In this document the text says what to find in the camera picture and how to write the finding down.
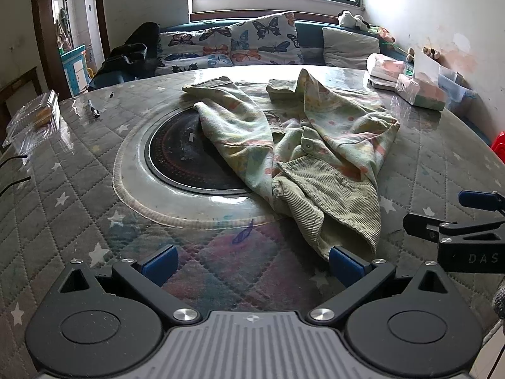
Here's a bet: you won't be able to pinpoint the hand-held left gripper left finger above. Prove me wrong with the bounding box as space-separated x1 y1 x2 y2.
58 245 200 323

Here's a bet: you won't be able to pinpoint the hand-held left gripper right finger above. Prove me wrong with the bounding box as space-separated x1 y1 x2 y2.
308 246 450 323

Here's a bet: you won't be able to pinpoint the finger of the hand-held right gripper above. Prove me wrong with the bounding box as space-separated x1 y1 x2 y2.
403 212 505 243
458 190 505 212

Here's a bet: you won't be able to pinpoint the green floral corduroy jacket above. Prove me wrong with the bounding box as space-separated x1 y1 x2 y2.
181 68 401 261

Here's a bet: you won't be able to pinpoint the hanging clothes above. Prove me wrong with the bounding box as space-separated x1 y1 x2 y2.
55 7 74 52

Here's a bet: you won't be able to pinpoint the round black cooktop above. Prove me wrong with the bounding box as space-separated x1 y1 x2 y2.
148 107 253 196

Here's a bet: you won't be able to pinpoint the clear plastic storage box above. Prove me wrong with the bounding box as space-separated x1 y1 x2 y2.
438 65 478 115

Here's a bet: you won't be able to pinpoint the pink green tissue pack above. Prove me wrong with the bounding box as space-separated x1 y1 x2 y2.
395 73 448 111

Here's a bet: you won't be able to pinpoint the flat silver box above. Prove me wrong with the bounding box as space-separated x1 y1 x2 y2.
367 78 399 91

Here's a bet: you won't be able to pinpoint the colourful plush toy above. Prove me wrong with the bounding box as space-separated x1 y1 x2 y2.
369 26 396 44

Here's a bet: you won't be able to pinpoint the clear plastic food container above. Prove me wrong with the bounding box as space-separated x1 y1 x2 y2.
3 90 61 154

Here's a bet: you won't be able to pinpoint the grey pillow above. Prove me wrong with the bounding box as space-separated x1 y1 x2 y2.
321 27 381 69

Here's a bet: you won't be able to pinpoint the butterfly print cushion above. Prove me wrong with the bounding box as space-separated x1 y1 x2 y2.
158 27 233 60
155 53 233 76

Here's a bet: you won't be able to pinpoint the black bag on sofa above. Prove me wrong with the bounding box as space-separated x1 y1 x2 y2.
95 21 162 83

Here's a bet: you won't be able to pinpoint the panda plush toy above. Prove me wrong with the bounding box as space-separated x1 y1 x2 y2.
337 10 371 32

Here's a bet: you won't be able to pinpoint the teal sofa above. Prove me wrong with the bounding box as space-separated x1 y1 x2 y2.
87 19 415 91

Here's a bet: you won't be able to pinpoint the dark wooden chair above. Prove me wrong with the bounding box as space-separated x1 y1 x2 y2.
0 67 44 127

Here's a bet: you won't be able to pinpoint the large butterfly print pillow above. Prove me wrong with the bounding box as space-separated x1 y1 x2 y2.
230 11 302 66

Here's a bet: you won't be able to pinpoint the brown door frame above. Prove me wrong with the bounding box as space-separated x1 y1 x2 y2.
31 0 111 101

